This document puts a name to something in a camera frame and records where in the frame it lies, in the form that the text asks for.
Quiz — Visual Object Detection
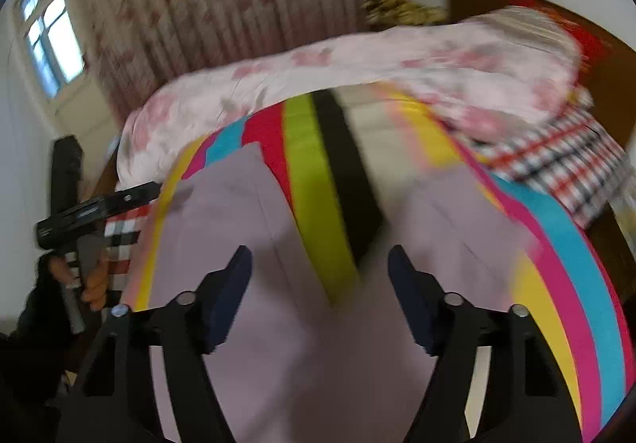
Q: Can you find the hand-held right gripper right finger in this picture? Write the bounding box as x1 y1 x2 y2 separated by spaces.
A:
388 244 584 443

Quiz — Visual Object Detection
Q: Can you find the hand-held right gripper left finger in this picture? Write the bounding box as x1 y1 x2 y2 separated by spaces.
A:
54 245 254 443

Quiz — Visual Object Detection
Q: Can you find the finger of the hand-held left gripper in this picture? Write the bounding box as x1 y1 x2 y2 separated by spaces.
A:
102 181 163 218

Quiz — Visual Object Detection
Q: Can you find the lilac knit sweater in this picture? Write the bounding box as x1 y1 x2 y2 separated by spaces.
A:
148 140 545 443

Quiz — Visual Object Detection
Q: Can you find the person's left forearm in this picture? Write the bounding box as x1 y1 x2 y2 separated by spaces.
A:
0 281 103 429

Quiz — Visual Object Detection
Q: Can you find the person's left hand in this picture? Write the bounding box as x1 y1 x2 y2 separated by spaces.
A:
48 251 109 313

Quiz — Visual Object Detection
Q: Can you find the dark upright object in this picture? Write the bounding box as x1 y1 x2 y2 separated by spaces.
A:
50 135 84 218

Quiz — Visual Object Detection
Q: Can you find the colourful striped bedsheet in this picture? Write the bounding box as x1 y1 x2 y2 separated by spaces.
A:
122 87 633 443

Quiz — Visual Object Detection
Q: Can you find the window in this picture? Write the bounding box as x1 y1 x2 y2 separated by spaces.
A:
16 0 86 100

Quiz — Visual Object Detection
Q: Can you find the floral pleated curtain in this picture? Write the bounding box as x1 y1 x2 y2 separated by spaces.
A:
68 0 401 126

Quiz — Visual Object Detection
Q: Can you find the pink floral quilt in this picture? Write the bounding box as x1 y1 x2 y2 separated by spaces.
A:
116 8 586 188

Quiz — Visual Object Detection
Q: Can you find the brown gold patterned blanket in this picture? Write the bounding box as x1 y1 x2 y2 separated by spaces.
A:
360 0 449 30

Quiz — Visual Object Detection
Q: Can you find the dark wooden headboard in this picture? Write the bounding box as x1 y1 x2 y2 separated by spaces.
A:
446 0 636 327

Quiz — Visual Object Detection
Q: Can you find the red embroidered pillow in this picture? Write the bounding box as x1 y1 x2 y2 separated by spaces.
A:
507 0 608 72

